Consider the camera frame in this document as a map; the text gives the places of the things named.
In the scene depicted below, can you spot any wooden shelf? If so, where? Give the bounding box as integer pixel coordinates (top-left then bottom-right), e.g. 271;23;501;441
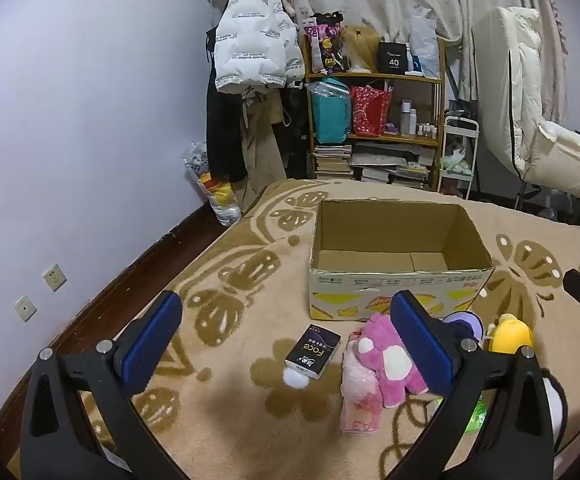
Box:
302;30;445;193

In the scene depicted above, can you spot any blond wig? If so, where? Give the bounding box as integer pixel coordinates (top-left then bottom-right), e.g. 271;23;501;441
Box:
341;25;383;73

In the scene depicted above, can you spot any white black-lined cloth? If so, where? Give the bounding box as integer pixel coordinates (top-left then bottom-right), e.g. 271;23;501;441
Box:
540;370;569;461

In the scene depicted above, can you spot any pink plush toy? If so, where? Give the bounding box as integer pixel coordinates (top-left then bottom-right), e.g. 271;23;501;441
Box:
351;312;429;408

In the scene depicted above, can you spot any green tissue pack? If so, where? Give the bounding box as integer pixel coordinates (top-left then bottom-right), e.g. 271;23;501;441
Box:
430;395;488;436

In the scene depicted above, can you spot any pile of papers and books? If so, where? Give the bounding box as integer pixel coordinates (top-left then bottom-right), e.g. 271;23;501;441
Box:
352;142;433;191

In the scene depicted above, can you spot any white metal trolley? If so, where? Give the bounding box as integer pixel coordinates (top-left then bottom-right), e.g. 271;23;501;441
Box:
440;116;480;201

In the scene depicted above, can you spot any pink plastic-wrapped packet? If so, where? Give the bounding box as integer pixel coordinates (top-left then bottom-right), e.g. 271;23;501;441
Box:
340;332;385;436

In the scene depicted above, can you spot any cardboard box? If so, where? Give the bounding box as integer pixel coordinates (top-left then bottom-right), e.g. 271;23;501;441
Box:
309;199;494;322

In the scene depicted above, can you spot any white fluffy pompom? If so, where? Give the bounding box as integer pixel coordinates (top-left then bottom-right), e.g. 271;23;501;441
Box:
282;367;311;391

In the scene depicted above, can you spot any black box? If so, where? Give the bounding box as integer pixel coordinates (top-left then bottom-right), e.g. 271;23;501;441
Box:
377;41;411;75

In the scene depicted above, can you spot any red patterned bag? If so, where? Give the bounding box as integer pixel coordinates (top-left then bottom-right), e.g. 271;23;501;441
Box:
350;85;393;137

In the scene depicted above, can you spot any white padded recliner chair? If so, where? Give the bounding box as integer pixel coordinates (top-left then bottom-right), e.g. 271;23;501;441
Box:
472;6;580;206

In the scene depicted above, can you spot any white plastic bag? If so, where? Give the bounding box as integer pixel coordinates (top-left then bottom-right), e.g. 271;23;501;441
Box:
410;7;441;78

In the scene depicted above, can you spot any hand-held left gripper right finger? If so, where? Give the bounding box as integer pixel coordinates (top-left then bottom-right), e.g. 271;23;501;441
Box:
387;290;555;480

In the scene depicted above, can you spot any clear plastic snack bag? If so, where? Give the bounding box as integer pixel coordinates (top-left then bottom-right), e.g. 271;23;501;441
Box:
182;141;243;227

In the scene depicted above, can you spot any white wall socket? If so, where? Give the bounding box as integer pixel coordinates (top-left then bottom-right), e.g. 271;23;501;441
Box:
14;295;37;323
42;264;67;292

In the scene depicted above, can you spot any beige hanging coat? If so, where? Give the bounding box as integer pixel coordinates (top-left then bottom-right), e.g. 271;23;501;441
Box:
240;87;291;206

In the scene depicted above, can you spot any pink black printed package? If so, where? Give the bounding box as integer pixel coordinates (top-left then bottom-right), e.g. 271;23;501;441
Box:
304;10;348;73

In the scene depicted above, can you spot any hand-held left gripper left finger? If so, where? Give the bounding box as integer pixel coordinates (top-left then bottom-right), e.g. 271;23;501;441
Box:
19;290;191;480

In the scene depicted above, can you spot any teal bag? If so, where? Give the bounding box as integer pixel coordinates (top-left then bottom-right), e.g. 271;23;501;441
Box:
310;80;353;145

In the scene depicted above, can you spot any black hanging coat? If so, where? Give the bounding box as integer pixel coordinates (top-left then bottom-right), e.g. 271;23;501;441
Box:
205;25;251;183

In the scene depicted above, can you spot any black tissue pack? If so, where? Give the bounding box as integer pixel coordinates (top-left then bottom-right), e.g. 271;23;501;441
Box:
284;325;341;380

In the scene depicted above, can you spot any white puffer jacket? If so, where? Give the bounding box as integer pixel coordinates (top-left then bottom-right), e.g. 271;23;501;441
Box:
213;0;305;93

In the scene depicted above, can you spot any stack of books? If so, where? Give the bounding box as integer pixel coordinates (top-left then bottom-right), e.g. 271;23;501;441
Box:
314;145;353;181

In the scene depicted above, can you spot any yellow plush toy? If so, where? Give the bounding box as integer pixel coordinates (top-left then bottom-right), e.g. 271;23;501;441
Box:
487;313;535;356

